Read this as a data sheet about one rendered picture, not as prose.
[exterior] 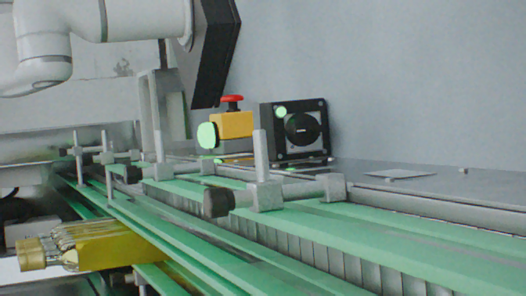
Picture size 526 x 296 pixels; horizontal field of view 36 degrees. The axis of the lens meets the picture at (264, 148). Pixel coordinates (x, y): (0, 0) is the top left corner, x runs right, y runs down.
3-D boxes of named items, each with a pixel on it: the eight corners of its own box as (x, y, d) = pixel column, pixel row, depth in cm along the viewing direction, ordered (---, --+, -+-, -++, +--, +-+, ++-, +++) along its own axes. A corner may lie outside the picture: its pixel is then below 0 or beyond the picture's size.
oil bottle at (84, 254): (176, 253, 150) (59, 270, 143) (173, 223, 149) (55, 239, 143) (182, 258, 145) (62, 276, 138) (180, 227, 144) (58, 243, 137)
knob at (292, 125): (317, 145, 107) (327, 145, 104) (286, 148, 105) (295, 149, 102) (315, 111, 107) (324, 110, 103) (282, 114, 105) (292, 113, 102)
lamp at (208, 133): (213, 147, 138) (196, 149, 137) (210, 121, 137) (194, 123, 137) (220, 148, 133) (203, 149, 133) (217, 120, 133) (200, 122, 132)
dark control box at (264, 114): (311, 154, 115) (256, 160, 113) (306, 99, 115) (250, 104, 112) (333, 156, 108) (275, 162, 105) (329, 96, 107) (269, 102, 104)
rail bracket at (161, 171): (212, 174, 120) (123, 184, 116) (207, 124, 120) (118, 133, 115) (219, 175, 116) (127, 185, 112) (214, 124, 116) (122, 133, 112)
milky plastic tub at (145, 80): (178, 161, 198) (144, 165, 195) (170, 70, 197) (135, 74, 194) (196, 164, 181) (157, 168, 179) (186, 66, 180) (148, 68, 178)
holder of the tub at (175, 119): (182, 182, 198) (152, 185, 196) (172, 71, 197) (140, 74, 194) (199, 187, 182) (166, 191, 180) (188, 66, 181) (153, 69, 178)
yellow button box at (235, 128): (252, 149, 141) (212, 154, 139) (248, 107, 141) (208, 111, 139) (265, 150, 135) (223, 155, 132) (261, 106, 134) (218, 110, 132)
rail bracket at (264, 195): (336, 198, 76) (201, 216, 72) (330, 121, 76) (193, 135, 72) (354, 201, 73) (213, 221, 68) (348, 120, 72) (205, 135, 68)
